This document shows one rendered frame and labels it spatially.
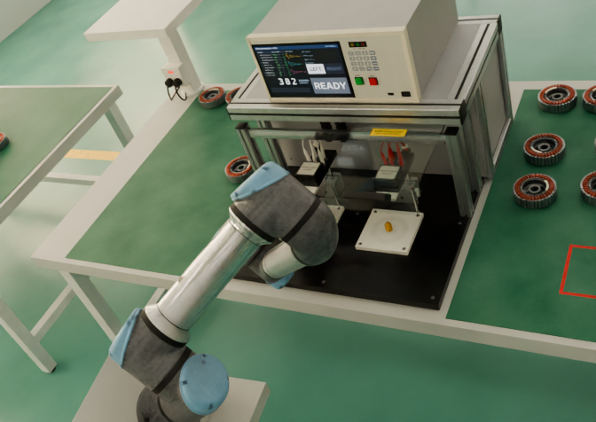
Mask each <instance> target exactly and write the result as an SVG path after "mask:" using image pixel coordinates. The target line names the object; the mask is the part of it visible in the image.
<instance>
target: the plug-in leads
mask: <svg viewBox="0 0 596 422"><path fill-rule="evenodd" d="M312 141H313V142H314V143H313V145H315V146H313V145H312V143H311V141H310V148H311V150H312V159H313V161H315V162H317V158H318V156H319V158H320V161H321V162H323V164H324V165H325V161H324V159H325V158H326V156H325V151H324V147H323V145H322V143H321V141H320V140H319V142H320V145H318V141H316V140H312ZM302 149H303V152H304V154H305V156H306V158H307V161H312V160H311V159H310V156H309V155H308V153H307V151H306V150H305V149H304V147H303V140H302ZM317 153H318V155H317Z"/></svg>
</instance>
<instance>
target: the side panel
mask: <svg viewBox="0 0 596 422"><path fill-rule="evenodd" d="M475 94H476V100H477V105H478V112H479V117H480V123H481V129H482V139H483V145H484V151H485V157H486V162H487V168H488V176H485V177H484V180H486V179H487V178H489V180H493V178H494V175H495V173H496V170H497V167H498V163H499V160H500V157H501V154H502V152H503V150H504V147H505V144H506V140H507V137H508V134H509V131H510V128H511V126H512V122H513V121H514V117H513V110H512V103H511V95H510V88H509V80H508V72H507V65H506V51H505V44H504V36H503V28H502V31H501V33H500V36H499V38H498V40H497V43H496V45H495V48H494V50H493V52H492V54H491V56H490V60H489V63H488V65H487V67H486V69H485V71H484V74H483V76H482V79H481V81H480V84H479V86H478V89H477V91H476V93H475Z"/></svg>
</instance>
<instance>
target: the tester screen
mask: <svg viewBox="0 0 596 422"><path fill-rule="evenodd" d="M254 48H255V53H256V55H257V57H258V60H259V62H260V65H261V67H262V70H263V73H264V76H265V79H266V81H267V83H268V86H269V88H270V91H271V95H329V96H352V94H315V92H314V90H313V87H312V84H311V81H310V78H334V77H346V78H347V75H346V72H345V69H344V66H343V63H342V60H341V54H340V51H339V48H338V45H337V44H320V45H296V46H273V47H254ZM306 64H342V67H343V70H344V73H345V74H309V72H308V69H307V67H306ZM277 78H296V79H297V81H298V84H299V85H279V84H278V80H277ZM347 80H348V78H347ZM271 88H310V92H272V90H271Z"/></svg>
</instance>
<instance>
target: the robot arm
mask: <svg viewBox="0 0 596 422"><path fill-rule="evenodd" d="M289 173H290V172H289V171H286V170H284V169H283V168H282V167H281V166H280V165H279V164H277V163H276V162H273V161H269V162H266V163H265V164H263V165H262V166H261V167H260V168H258V169H257V170H256V171H255V172H254V174H252V175H251V176H250V177H249V178H248V179H247V180H246V181H245V182H244V183H243V184H241V185H240V186H239V187H238V188H237V189H236V190H235V191H234V192H233V193H232V194H231V200H233V201H234V202H233V203H232V204H231V206H230V207H229V211H230V218H229V219H228V220H227V221H226V223H225V224H224V225H223V226H222V227H221V228H220V229H219V230H218V232H217V233H216V234H215V236H214V237H213V238H212V239H211V241H210V242H209V243H208V244H207V246H206V247H205V248H204V249H203V250H202V251H201V253H200V254H199V255H198V256H197V258H196V259H195V260H194V261H193V262H192V264H191V265H190V266H189V267H188V268H187V270H186V271H185V272H184V273H183V275H182V276H181V277H180V278H179V279H178V280H177V281H176V282H175V284H173V286H172V287H171V288H170V289H169V291H168V292H167V293H166V294H165V295H164V296H163V298H162V299H161V300H160V301H159V303H154V304H148V305H146V307H145V308H144V309H140V308H135V309H134V311H133V312H132V313H131V315H130V316H129V318H128V320H127V321H126V323H125V324H124V326H123V327H122V328H121V330H120V331H119V333H118V335H117V336H116V338H115V339H114V342H113V343H112V345H111V347H110V348H109V355H110V357H111V358H112V359H113V360H114V361H115V362H116V363H117V364H119V365H120V367H121V369H124V370H125V371H126V372H128V373H129V374H130V375H132V376H133V377H134V378H135V379H137V380H138V381H140V382H141V383H142V384H143V385H145V388H144V389H143V390H142V392H141V394H140V395H139V397H138V399H137V420H138V422H200V420H201V419H202V418H204V417H206V416H207V415H208V414H211V413H212V412H214V411H215V410H217V409H218V407H219V406H220V405H221V404H222V403H223V402H224V400H225V398H226V397H227V395H228V392H229V387H230V382H229V375H228V372H227V370H226V368H225V367H224V365H223V363H222V362H221V361H220V360H219V359H218V358H216V357H215V356H212V355H210V354H196V353H195V352H193V351H192V350H191V349H190V348H188V347H187V346H186V345H185V344H186V343H187V342H188V341H189V339H190V333H189V329H190V328H191V327H192V325H193V324H194V323H195V322H196V321H197V319H198V318H199V317H200V316H201V315H202V313H203V312H204V311H205V310H206V309H207V308H208V306H209V305H210V304H211V303H212V301H213V300H214V299H215V298H216V297H217V295H218V294H219V293H220V292H221V291H222V290H223V289H224V288H225V287H226V286H227V285H228V283H229V282H230V281H231V280H232V279H233V277H234V276H235V275H236V274H237V273H238V272H239V270H240V269H241V268H242V267H243V265H244V264H245V265H247V266H248V267H249V268H250V269H251V270H252V271H253V272H255V273H256V274H257V275H258V276H259V277H261V278H262V279H263V280H265V282H266V283H267V284H268V285H271V286H273V287H274V288H275V289H278V290H279V289H281V288H283V286H285V285H286V284H287V283H288V281H289V280H290V279H291V277H292V276H293V274H294V272H295V271H296V270H298V269H301V268H303V267H305V266H317V265H319V264H322V263H324V262H326V261H327V260H329V259H330V258H331V257H332V255H333V254H334V252H335V250H336V247H337V245H338V238H339V231H338V225H337V222H336V220H335V217H334V215H333V212H332V210H331V209H330V208H329V206H328V205H327V204H326V203H325V202H324V201H325V199H323V198H318V197H317V196H316V195H315V194H314V193H312V192H311V191H310V190H309V189H308V188H306V187H305V186H304V185H303V184H301V183H300V182H299V181H298V180H297V179H295V178H294V177H293V176H292V175H291V174H289ZM276 238H280V239H282V240H283V242H282V243H280V244H278V245H277V246H275V247H273V248H272V249H271V248H270V247H269V246H268V245H267V244H272V243H273V241H274V240H275V239H276Z"/></svg>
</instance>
